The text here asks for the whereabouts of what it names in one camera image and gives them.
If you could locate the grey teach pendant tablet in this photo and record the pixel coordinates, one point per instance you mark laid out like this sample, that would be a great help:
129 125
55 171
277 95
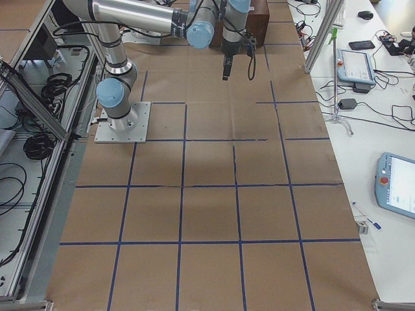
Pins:
355 66

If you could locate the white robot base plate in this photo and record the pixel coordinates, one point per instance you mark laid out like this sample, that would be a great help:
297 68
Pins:
131 129

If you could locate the black smartphone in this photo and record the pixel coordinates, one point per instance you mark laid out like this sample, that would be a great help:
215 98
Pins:
361 45

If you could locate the aluminium frame post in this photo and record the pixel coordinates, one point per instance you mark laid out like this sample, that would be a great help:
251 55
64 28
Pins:
335 18

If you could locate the green-handled reacher grabber tool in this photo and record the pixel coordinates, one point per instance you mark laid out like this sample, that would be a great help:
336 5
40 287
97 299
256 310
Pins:
335 118

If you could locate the dark brown wooden drawer cabinet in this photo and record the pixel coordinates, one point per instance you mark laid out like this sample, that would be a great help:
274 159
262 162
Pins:
257 23

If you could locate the aluminium side rail frame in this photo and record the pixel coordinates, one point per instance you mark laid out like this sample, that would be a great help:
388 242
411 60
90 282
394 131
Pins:
47 90

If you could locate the blue white pen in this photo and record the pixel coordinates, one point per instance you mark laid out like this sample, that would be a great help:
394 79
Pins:
364 217

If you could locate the black power adapter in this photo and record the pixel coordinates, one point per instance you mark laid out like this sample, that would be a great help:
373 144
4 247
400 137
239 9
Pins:
347 104

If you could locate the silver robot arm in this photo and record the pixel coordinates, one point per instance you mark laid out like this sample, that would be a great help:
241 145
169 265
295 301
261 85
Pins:
186 69

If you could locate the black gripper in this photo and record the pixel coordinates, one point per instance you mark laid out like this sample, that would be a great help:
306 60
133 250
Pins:
229 48

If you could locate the black computer mouse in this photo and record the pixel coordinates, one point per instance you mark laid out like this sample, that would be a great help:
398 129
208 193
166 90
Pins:
365 14

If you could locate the small grey box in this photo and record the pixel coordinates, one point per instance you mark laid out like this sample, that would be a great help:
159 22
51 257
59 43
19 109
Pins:
362 227

